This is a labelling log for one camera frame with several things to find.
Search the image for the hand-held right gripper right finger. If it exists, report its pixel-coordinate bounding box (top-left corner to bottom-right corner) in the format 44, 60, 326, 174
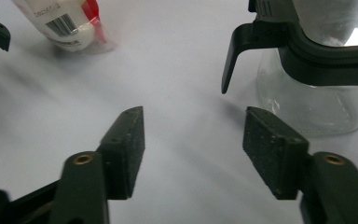
242, 106, 358, 224

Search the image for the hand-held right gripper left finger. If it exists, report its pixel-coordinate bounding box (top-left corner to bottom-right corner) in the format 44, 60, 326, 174
48, 105, 145, 224

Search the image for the clear bag with red print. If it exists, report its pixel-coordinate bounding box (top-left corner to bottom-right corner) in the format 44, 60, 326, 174
11, 0, 117, 54

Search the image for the white table cover sheet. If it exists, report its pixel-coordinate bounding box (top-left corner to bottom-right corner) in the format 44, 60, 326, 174
0, 0, 358, 224

